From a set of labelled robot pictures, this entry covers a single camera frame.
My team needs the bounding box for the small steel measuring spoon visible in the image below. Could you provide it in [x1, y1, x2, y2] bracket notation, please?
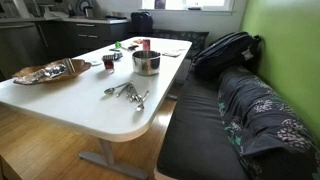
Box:
[125, 83, 136, 102]
[131, 87, 143, 103]

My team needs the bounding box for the medium steel measuring spoon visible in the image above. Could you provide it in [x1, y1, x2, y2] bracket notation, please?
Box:
[135, 90, 150, 112]

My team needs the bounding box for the large steel measuring spoon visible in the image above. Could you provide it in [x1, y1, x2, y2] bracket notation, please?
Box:
[103, 81, 133, 96]

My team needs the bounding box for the wooden key bowl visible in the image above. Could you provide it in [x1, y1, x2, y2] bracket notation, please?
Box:
[12, 58, 92, 86]

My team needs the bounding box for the bunch of keys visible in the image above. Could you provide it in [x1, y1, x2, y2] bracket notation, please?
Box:
[42, 63, 69, 80]

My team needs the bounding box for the stainless steel pot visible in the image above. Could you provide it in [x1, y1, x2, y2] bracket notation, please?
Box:
[131, 49, 162, 77]

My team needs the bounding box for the white paper sheet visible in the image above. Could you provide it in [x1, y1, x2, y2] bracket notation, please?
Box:
[162, 48, 187, 58]

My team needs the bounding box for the red can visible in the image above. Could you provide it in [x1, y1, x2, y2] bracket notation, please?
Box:
[142, 38, 152, 52]

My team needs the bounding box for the dark bench seat cushion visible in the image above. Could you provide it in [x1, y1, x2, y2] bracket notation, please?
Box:
[156, 70, 251, 180]

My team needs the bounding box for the black and white box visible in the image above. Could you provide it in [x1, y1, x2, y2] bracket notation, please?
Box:
[102, 51, 124, 62]

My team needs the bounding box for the black bag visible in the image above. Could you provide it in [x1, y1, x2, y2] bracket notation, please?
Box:
[130, 11, 155, 35]

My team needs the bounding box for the black backpack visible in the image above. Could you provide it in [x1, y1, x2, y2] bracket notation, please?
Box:
[190, 31, 263, 81]

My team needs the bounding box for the dark kitchen drawer cabinet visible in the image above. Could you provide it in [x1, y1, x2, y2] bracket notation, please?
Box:
[35, 19, 133, 58]

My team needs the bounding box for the grey kitchen countertop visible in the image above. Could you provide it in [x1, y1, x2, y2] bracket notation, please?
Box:
[0, 14, 132, 26]

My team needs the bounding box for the steel kettle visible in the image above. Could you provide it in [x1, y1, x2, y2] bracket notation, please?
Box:
[82, 5, 95, 19]

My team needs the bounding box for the dark floral back cushion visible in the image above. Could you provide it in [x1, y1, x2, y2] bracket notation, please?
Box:
[217, 65, 320, 180]

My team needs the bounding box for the stainless dishwasher front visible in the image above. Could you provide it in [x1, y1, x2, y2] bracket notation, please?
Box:
[0, 22, 48, 80]

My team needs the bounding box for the white window frame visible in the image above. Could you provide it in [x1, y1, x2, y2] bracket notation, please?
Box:
[141, 0, 236, 14]

